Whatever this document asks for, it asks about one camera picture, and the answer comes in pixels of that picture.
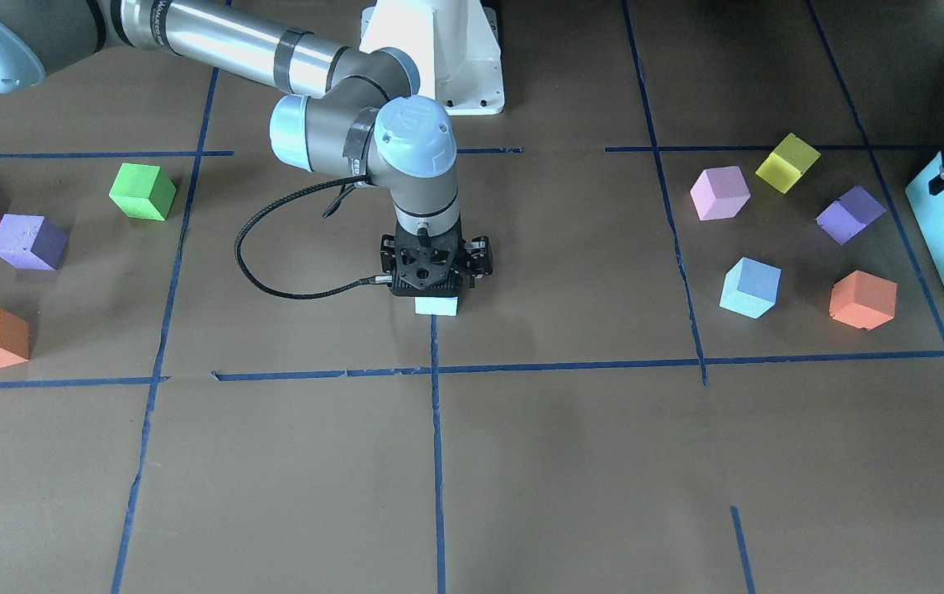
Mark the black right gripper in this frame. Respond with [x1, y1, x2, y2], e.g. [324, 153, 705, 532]
[451, 236, 493, 289]

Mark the light pink foam block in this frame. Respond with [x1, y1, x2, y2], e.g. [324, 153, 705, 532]
[690, 166, 751, 221]

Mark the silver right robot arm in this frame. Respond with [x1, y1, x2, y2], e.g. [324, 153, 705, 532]
[0, 1, 493, 297]

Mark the purple foam block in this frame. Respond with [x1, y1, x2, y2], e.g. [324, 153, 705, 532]
[0, 214, 68, 271]
[815, 186, 886, 245]

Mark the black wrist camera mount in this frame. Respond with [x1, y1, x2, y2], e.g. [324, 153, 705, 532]
[379, 227, 464, 298]

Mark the green foam block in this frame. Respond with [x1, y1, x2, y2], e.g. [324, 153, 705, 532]
[107, 163, 177, 221]

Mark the yellow foam block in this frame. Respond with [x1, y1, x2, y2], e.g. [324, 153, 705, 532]
[755, 133, 820, 193]

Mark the light blue foam block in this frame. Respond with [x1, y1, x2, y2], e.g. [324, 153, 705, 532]
[414, 296, 460, 317]
[720, 258, 782, 319]

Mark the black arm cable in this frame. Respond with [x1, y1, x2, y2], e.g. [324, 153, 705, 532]
[234, 173, 394, 300]

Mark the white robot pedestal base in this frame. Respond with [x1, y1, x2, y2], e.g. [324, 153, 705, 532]
[359, 1, 505, 116]

